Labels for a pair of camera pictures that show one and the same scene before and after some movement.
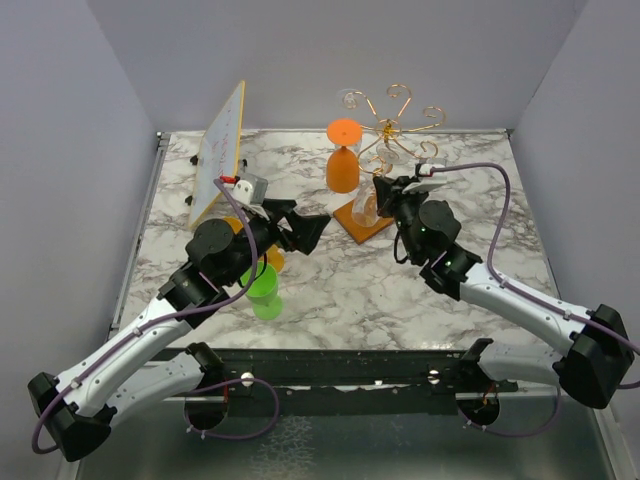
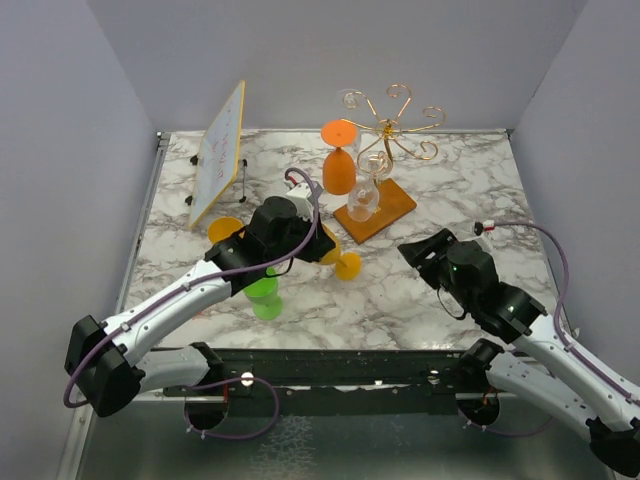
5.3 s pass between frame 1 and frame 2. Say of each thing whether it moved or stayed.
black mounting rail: stayed
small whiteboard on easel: stayed
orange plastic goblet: stayed
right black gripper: moved
